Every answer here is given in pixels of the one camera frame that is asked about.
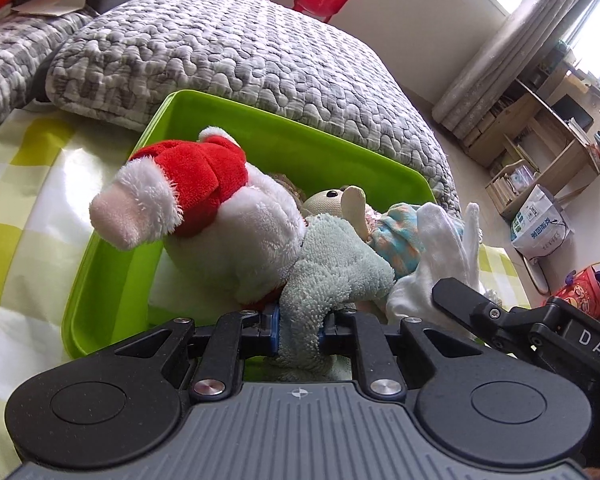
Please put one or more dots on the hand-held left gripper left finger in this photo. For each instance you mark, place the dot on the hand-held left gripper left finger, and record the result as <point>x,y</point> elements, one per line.
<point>272,332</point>

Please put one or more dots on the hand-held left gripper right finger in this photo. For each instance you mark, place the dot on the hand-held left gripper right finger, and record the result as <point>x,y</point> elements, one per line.
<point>367,350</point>

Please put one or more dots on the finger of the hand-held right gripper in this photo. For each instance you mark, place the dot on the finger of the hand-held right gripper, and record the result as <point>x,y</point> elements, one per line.
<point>460,305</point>

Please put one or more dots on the white cloth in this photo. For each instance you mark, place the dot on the white cloth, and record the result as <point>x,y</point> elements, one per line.
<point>435,270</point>

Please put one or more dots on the light green fluffy towel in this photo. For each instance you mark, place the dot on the light green fluffy towel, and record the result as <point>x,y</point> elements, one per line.
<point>330,270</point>

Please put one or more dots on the doll with blue dress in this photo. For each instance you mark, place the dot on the doll with blue dress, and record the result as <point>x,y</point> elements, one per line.
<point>380,225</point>

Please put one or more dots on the red white santa plush toy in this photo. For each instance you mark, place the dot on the red white santa plush toy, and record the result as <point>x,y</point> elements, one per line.
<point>220,210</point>

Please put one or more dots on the green plastic bin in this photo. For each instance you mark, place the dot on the green plastic bin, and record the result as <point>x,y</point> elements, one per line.
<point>290,155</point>

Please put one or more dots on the white paper bag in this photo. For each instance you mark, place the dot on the white paper bag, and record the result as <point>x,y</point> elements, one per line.
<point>537,225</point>

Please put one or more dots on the wooden shelf unit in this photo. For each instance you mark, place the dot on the wooden shelf unit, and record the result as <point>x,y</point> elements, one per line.
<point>550,130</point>

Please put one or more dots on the beige curtain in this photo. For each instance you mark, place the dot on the beige curtain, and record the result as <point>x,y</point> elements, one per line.
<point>500,60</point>

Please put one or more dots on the green white checkered tablecloth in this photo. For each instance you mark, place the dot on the green white checkered tablecloth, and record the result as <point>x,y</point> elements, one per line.
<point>30,220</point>

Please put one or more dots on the grey quilted cushion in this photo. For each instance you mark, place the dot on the grey quilted cushion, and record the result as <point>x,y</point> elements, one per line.
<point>240,55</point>

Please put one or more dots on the grey sofa with quilted cover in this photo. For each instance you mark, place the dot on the grey sofa with quilted cover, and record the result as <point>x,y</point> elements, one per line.
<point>10,60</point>

